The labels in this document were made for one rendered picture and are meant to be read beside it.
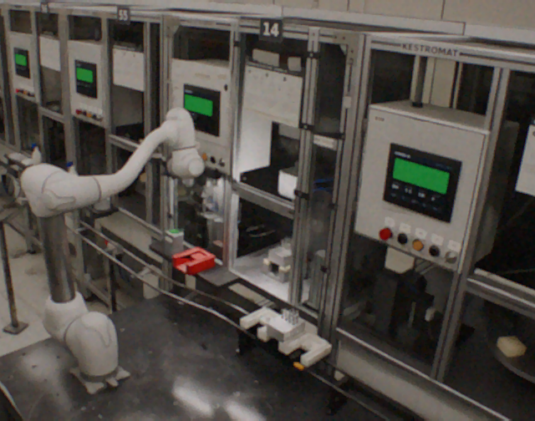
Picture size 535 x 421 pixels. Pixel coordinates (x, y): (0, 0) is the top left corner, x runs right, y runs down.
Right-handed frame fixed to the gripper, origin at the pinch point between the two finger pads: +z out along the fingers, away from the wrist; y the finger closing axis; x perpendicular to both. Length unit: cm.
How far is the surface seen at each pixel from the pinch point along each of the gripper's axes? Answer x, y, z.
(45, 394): 104, -19, -33
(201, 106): -26.0, 11.3, -23.2
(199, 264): 22.5, -40.6, -16.9
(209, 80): -34.7, 18.0, -28.3
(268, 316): 25, -61, -57
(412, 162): -27, -24, -122
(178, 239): 17.9, -31.1, -1.0
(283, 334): 30, -60, -74
